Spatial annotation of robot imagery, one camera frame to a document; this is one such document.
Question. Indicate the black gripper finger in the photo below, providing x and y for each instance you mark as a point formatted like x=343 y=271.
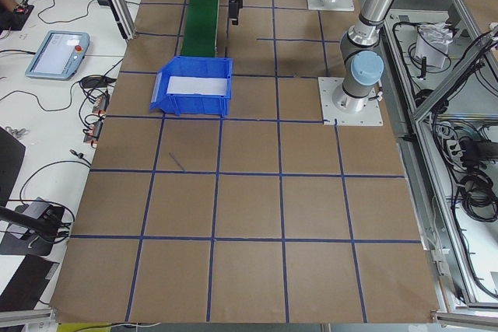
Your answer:
x=234 y=8

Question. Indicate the green conveyor belt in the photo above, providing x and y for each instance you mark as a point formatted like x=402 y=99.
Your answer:
x=200 y=30

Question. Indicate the white foam pad left bin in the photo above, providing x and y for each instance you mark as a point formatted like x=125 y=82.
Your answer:
x=196 y=85

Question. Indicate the blue bin far left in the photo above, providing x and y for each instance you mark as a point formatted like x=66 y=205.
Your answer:
x=192 y=104

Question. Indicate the lower teach pendant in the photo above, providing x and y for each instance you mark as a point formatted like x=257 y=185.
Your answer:
x=59 y=56

